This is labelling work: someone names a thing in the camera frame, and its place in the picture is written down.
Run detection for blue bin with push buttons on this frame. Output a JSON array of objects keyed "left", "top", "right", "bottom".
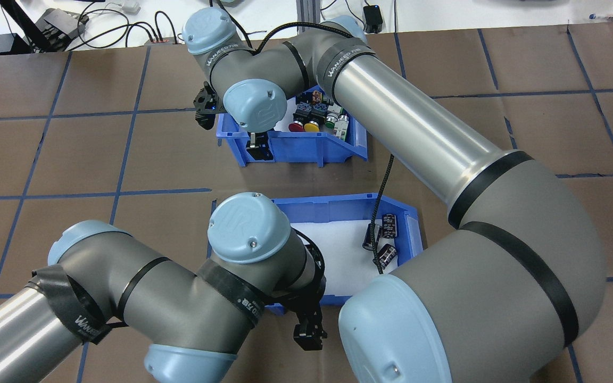
[{"left": 216, "top": 84, "right": 369, "bottom": 168}]

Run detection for blue bin with capacitors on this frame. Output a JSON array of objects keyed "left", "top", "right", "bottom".
[{"left": 208, "top": 194, "right": 424, "bottom": 315}]

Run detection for small black adapter box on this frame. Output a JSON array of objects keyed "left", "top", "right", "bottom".
[{"left": 362, "top": 4, "right": 385, "bottom": 34}]

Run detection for black power adapter box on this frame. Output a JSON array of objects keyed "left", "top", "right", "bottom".
[{"left": 35, "top": 8, "right": 90, "bottom": 52}]

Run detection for push buttons in upper bin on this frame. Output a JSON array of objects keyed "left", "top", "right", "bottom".
[{"left": 270, "top": 109, "right": 347, "bottom": 140}]

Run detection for red mushroom push button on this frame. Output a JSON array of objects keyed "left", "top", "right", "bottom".
[{"left": 288, "top": 103, "right": 312, "bottom": 134}]

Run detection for white foam liner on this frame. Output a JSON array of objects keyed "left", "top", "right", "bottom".
[{"left": 288, "top": 219, "right": 387, "bottom": 298}]

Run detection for yellow mushroom push button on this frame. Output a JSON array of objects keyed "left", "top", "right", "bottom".
[{"left": 305, "top": 104, "right": 329, "bottom": 133}]

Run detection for black Wanfeed velcro strap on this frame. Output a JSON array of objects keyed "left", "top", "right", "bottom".
[
  {"left": 24, "top": 263, "right": 113, "bottom": 346},
  {"left": 203, "top": 41, "right": 256, "bottom": 70},
  {"left": 197, "top": 259, "right": 268, "bottom": 328},
  {"left": 316, "top": 43, "right": 377, "bottom": 94}
]

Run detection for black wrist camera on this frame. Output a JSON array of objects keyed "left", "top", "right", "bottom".
[{"left": 194, "top": 81, "right": 221, "bottom": 131}]

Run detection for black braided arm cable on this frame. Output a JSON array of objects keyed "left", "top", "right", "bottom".
[{"left": 253, "top": 21, "right": 395, "bottom": 275}]

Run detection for aluminium profile post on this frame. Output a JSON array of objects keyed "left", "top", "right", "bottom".
[{"left": 297, "top": 0, "right": 320, "bottom": 25}]

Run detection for black loose cable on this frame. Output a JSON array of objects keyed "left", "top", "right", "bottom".
[
  {"left": 147, "top": 11, "right": 180, "bottom": 45},
  {"left": 70, "top": 3, "right": 150, "bottom": 49}
]

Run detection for black device with cables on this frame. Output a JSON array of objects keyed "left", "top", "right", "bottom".
[{"left": 0, "top": 0, "right": 52, "bottom": 54}]

